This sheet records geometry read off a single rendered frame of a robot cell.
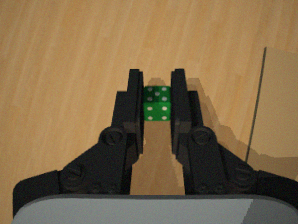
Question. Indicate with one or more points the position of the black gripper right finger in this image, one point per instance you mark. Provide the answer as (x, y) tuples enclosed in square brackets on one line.
[(214, 169)]

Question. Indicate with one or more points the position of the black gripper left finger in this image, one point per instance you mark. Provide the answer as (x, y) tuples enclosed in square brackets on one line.
[(106, 167)]

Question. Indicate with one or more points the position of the green die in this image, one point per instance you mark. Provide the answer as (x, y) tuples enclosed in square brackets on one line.
[(157, 103)]

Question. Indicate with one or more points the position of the beige flat mat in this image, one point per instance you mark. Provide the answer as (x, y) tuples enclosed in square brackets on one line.
[(273, 142)]

